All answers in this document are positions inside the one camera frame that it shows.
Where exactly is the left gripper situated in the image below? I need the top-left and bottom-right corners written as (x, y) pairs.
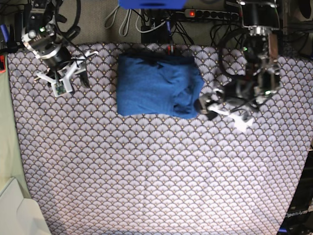
top-left (195, 83), bottom-right (269, 120)

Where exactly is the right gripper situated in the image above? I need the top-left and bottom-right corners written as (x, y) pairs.
top-left (40, 44), bottom-right (90, 88)

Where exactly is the blue long-sleeve T-shirt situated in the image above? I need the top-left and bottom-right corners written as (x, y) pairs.
top-left (116, 52), bottom-right (204, 119)

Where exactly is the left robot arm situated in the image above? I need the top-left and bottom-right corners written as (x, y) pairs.
top-left (195, 0), bottom-right (280, 121)

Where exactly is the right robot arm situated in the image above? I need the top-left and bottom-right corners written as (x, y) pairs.
top-left (21, 0), bottom-right (91, 94)

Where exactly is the blue box at top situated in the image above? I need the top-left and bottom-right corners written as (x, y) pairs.
top-left (118, 0), bottom-right (186, 9)

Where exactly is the black power strip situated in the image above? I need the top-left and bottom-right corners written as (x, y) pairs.
top-left (183, 9), bottom-right (240, 21)

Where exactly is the fan-patterned tablecloth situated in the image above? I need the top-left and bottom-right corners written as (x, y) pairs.
top-left (7, 43), bottom-right (313, 235)

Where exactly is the black OpenArm base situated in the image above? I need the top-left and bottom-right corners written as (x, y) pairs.
top-left (278, 150), bottom-right (313, 235)

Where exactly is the white plastic bin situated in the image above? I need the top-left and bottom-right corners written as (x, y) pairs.
top-left (0, 177), bottom-right (51, 235)

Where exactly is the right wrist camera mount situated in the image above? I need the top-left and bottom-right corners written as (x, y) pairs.
top-left (34, 51), bottom-right (98, 97)

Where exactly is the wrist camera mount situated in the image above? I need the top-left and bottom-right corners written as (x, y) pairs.
top-left (34, 51), bottom-right (98, 97)
top-left (206, 104), bottom-right (254, 132)

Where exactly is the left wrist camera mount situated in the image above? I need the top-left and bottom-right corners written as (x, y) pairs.
top-left (206, 104), bottom-right (254, 132)

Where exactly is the white looped cable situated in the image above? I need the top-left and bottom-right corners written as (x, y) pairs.
top-left (104, 7), bottom-right (134, 38)

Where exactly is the blue-handled clamp centre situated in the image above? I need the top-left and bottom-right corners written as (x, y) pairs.
top-left (166, 21), bottom-right (175, 55)

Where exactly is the blue-handled clamp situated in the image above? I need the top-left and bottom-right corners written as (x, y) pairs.
top-left (166, 21), bottom-right (175, 55)
top-left (0, 24), bottom-right (18, 55)

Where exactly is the blue-handled clamp left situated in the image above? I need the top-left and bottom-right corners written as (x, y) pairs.
top-left (0, 24), bottom-right (18, 55)

